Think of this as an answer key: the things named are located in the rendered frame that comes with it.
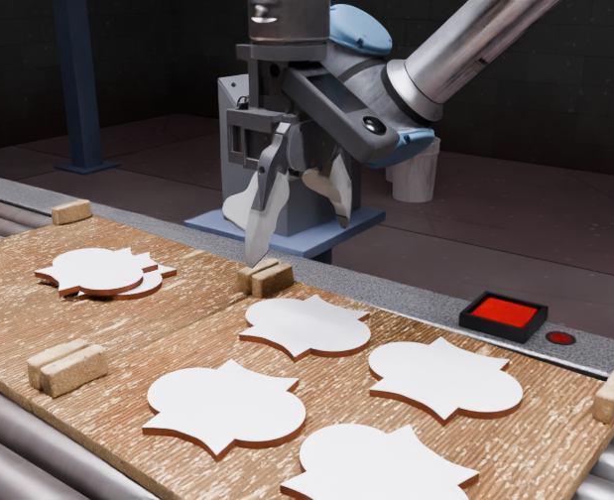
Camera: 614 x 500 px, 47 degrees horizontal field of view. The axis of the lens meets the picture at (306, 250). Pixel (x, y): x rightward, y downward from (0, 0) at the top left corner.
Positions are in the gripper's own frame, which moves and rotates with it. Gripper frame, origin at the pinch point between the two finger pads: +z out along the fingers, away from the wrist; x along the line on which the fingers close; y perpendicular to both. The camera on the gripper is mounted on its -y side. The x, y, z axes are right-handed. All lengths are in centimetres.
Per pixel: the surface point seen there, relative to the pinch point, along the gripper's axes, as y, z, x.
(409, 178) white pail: 175, 87, -312
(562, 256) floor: 67, 103, -283
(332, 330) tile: -3.3, 8.1, -0.2
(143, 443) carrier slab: -2.5, 9.0, 23.4
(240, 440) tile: -8.8, 8.3, 18.9
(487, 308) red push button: -11.8, 9.6, -18.3
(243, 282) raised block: 11.3, 7.4, -2.3
